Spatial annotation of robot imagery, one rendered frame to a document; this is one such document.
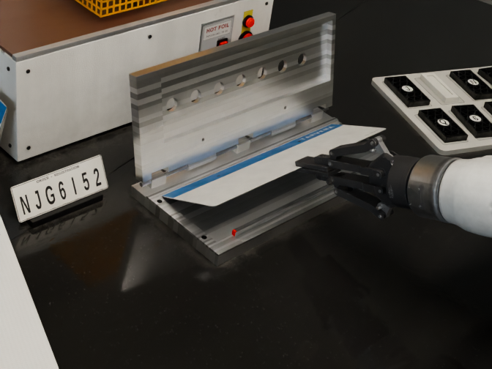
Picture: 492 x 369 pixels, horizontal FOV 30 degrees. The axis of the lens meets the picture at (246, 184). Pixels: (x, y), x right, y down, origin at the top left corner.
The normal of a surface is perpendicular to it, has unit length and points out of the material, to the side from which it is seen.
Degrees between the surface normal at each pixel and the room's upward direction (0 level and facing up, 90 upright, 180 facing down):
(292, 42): 79
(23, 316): 0
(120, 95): 90
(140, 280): 0
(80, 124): 90
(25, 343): 0
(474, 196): 69
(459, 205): 86
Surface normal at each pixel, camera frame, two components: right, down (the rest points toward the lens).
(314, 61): 0.69, 0.33
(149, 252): 0.13, -0.81
